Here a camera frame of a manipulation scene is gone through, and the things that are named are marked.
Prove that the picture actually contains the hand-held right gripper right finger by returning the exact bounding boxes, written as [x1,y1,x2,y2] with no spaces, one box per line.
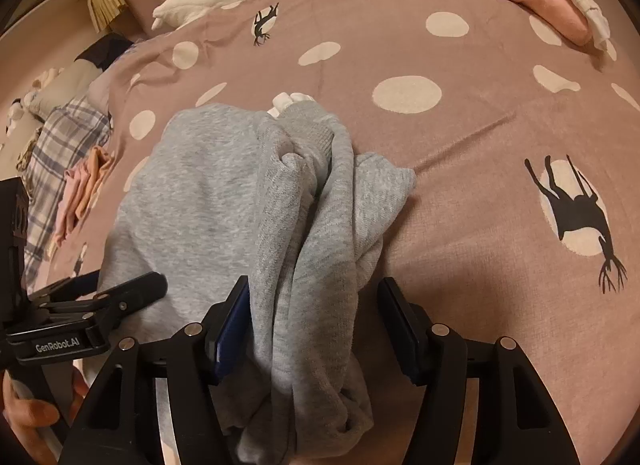
[376,277,582,465]

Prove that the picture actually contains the person's left hand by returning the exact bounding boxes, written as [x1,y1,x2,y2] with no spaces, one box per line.
[1,369,92,447]

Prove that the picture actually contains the grey sweatshirt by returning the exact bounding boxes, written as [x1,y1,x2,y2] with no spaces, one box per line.
[97,100,417,465]

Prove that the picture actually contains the yellow straw tassel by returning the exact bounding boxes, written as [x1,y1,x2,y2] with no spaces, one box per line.
[85,0,132,32]

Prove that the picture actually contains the plaid cloth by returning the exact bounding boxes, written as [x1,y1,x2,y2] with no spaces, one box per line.
[20,95,112,292]

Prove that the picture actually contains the small plush toys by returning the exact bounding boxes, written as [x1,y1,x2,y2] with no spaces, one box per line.
[4,69,57,136]

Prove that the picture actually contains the pink polka dot bed sheet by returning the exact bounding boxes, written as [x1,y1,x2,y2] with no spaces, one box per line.
[37,0,640,465]

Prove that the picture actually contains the small white cloth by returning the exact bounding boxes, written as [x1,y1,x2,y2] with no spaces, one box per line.
[266,91,317,119]

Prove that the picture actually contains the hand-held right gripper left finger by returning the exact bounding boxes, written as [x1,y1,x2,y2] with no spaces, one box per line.
[60,275,252,465]

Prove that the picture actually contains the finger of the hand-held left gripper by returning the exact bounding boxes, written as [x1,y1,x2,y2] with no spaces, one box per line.
[39,272,169,328]
[29,269,104,304]

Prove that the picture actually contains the stack of pink clothes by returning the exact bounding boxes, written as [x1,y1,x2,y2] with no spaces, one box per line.
[51,145,117,247]

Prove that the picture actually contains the white pillow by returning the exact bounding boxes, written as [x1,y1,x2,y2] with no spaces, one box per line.
[25,59,102,116]

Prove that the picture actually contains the dark cloth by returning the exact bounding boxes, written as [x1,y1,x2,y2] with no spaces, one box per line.
[75,34,137,72]

